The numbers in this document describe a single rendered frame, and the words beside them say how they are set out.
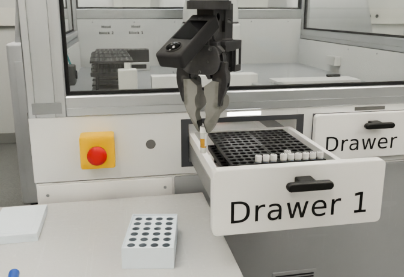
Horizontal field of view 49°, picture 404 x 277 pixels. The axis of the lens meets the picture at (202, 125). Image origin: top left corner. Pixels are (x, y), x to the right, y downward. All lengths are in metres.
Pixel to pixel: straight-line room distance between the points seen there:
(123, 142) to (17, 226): 0.28
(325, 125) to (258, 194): 0.42
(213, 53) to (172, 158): 0.38
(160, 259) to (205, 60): 0.33
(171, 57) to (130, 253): 0.32
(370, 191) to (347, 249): 0.49
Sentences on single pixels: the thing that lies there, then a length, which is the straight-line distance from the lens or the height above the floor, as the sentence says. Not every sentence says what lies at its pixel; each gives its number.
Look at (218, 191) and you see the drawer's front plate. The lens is 0.69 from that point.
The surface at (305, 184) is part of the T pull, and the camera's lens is 0.69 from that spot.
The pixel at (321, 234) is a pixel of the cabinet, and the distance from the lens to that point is 1.21.
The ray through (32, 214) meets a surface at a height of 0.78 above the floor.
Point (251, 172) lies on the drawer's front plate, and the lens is 0.70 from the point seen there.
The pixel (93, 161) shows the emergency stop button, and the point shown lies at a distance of 0.94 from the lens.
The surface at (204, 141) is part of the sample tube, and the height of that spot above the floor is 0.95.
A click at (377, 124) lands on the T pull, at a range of 1.11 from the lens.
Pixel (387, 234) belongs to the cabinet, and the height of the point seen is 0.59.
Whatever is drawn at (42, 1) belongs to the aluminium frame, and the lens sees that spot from 0.97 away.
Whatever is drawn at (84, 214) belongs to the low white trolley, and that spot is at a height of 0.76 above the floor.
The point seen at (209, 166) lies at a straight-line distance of 0.81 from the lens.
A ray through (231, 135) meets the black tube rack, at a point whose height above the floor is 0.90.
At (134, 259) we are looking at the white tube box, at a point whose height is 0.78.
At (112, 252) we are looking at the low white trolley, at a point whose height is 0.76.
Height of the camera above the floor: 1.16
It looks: 14 degrees down
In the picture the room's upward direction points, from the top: straight up
